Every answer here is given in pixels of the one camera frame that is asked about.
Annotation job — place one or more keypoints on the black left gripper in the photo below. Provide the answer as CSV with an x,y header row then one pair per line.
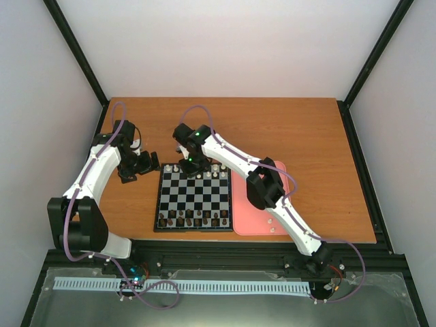
x,y
148,167

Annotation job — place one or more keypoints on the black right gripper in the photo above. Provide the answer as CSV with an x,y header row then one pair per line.
x,y
190,172

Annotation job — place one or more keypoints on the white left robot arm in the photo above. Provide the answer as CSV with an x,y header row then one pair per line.
x,y
75,218

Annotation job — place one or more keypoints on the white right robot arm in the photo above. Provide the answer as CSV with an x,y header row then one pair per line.
x,y
264,187

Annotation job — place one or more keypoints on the black and white chessboard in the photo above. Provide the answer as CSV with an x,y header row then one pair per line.
x,y
177,192

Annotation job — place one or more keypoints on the pink plastic tray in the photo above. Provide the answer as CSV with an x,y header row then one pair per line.
x,y
247,219

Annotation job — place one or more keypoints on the light blue cable duct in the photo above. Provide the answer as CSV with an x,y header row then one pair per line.
x,y
190,287

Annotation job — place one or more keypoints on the black aluminium frame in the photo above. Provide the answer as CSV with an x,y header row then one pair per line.
x,y
230,255

